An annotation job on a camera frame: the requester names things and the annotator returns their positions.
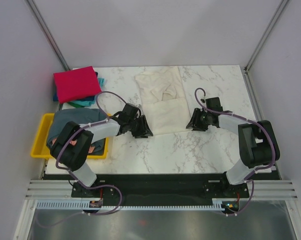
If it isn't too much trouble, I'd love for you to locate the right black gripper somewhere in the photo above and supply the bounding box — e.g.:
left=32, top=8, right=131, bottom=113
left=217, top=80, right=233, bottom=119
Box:
left=185, top=107, right=211, bottom=132

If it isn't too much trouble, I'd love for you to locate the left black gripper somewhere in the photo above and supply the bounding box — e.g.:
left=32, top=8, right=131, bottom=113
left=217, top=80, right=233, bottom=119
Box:
left=128, top=114, right=153, bottom=139

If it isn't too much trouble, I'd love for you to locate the cream white t shirt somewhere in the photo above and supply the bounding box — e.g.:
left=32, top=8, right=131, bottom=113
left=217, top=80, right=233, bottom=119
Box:
left=134, top=66, right=191, bottom=136

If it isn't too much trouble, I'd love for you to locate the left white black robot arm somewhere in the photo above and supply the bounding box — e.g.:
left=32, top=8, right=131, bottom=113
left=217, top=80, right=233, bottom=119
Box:
left=46, top=103, right=153, bottom=197

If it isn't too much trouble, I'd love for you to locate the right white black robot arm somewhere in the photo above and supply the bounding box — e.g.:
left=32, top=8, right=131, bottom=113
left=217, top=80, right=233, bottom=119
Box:
left=186, top=97, right=280, bottom=198

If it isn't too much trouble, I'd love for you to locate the grey blue t shirt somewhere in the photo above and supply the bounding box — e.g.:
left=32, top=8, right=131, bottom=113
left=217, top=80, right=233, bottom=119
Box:
left=46, top=108, right=107, bottom=149

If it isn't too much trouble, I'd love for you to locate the folded turquoise t shirt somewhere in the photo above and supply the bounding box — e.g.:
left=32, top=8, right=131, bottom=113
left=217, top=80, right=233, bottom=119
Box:
left=69, top=77, right=105, bottom=107

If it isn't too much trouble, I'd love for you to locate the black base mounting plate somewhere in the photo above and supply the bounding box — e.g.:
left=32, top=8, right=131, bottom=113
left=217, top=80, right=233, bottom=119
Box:
left=71, top=173, right=250, bottom=205

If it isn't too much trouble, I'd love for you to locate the pink t shirt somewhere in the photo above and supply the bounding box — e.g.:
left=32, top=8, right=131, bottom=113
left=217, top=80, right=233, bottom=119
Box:
left=52, top=138, right=95, bottom=154

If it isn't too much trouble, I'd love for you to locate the folded green t shirt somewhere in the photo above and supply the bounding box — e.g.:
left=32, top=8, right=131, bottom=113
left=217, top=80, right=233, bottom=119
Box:
left=68, top=102, right=85, bottom=108

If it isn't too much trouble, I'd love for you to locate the folded magenta t shirt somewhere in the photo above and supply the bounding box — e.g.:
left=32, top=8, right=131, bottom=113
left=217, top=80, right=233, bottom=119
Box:
left=52, top=65, right=103, bottom=104

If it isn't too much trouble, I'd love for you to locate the folded navy blue t shirt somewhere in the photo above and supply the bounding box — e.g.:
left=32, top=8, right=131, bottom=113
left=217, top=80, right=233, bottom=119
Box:
left=52, top=71, right=99, bottom=102

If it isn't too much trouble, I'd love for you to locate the yellow plastic tray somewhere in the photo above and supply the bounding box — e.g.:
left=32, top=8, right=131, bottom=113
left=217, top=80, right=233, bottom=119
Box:
left=30, top=113, right=110, bottom=160

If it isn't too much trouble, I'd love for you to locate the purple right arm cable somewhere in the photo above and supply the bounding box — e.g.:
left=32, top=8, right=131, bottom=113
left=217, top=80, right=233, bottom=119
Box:
left=194, top=87, right=278, bottom=186

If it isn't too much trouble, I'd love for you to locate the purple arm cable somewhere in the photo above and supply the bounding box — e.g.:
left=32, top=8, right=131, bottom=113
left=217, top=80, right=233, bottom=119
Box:
left=54, top=91, right=131, bottom=191
left=194, top=87, right=278, bottom=186

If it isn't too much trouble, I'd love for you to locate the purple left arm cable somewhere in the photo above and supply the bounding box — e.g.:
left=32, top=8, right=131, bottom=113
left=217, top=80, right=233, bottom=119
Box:
left=54, top=91, right=131, bottom=191

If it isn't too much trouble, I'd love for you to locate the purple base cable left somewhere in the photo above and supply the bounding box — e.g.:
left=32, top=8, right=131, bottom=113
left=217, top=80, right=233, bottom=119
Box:
left=35, top=184, right=126, bottom=228

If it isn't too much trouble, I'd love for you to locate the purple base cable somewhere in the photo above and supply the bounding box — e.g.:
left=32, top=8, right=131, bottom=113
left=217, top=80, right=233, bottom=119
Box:
left=221, top=179, right=256, bottom=217
left=35, top=184, right=126, bottom=228

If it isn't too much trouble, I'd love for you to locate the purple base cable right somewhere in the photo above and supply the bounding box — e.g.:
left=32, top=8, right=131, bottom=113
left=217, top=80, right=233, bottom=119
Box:
left=221, top=179, right=256, bottom=217

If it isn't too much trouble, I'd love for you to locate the right aluminium frame post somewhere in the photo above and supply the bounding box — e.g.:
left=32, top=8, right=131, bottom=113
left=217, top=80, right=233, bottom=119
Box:
left=243, top=0, right=291, bottom=75

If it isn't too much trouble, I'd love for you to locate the aluminium frame post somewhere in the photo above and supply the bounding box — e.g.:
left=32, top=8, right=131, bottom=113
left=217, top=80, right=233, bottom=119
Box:
left=25, top=0, right=71, bottom=71
left=243, top=0, right=291, bottom=75

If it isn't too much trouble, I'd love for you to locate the aluminium extrusion rail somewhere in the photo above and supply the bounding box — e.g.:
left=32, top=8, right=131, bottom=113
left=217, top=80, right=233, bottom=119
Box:
left=26, top=180, right=298, bottom=201

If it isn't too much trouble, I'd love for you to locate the white slotted cable duct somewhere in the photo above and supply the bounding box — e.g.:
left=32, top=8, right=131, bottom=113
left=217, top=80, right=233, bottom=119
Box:
left=35, top=196, right=249, bottom=211

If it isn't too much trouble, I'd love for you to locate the left aluminium frame post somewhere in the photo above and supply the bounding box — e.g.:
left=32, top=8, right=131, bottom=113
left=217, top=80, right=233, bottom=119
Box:
left=25, top=0, right=71, bottom=71

